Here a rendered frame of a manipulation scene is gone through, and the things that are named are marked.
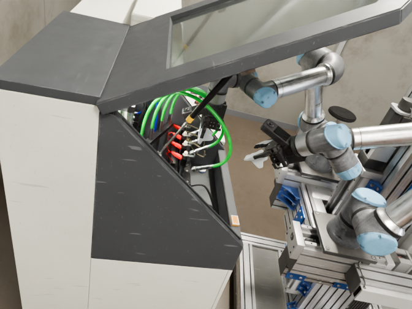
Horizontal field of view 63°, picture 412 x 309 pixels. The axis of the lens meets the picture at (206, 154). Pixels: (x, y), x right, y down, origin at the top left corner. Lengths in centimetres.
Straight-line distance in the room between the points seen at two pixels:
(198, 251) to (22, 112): 80
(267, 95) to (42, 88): 72
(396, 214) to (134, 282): 104
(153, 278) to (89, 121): 78
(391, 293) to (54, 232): 131
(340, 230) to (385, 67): 323
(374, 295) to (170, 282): 82
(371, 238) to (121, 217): 85
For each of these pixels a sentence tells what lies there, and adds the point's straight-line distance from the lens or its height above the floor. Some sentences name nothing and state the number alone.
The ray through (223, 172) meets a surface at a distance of 169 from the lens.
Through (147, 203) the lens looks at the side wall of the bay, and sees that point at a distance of 118.
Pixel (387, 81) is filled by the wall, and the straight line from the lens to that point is 456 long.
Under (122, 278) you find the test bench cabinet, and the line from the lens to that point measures 152.
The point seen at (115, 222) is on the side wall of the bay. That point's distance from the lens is 126.
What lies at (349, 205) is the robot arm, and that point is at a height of 120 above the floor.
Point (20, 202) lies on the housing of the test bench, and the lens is 127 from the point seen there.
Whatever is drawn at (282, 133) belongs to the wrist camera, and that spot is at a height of 145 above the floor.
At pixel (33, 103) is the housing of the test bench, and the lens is 102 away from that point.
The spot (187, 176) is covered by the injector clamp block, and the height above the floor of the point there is 98.
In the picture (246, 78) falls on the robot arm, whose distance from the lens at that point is 130.
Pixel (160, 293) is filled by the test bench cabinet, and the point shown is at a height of 59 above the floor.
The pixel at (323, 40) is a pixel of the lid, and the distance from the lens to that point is 92.
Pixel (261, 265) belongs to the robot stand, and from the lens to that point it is 235.
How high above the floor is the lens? 195
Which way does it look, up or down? 34 degrees down
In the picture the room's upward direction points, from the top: 16 degrees clockwise
